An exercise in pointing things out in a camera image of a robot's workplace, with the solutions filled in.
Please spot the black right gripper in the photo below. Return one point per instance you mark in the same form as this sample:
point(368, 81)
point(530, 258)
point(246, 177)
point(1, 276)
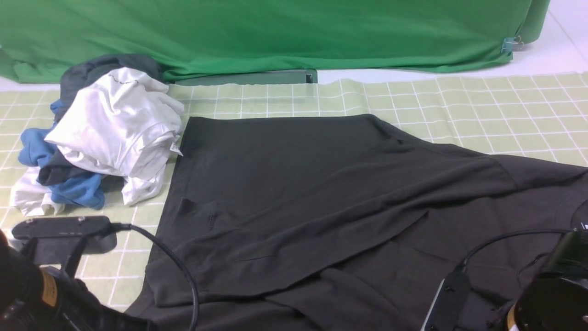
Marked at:
point(557, 297)

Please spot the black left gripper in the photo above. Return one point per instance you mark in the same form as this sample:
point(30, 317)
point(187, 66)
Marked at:
point(34, 298)

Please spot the dark gray long-sleeved shirt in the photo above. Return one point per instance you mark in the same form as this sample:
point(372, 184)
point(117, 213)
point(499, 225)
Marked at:
point(343, 223)

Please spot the blue crumpled shirt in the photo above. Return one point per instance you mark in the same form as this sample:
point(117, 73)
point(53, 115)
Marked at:
point(33, 199)

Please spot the white crumpled shirt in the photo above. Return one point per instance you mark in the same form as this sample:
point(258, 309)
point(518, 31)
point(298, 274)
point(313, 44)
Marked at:
point(123, 125)

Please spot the light green checkered tablecloth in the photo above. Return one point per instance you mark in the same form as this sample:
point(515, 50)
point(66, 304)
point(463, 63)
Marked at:
point(539, 116)

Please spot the green backdrop cloth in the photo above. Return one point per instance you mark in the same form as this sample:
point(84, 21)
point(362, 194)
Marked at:
point(40, 39)

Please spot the blue binder clip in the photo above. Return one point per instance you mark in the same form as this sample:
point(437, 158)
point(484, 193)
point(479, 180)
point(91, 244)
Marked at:
point(511, 45)

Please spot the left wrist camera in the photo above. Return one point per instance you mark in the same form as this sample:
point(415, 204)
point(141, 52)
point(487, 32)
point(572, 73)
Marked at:
point(62, 241)

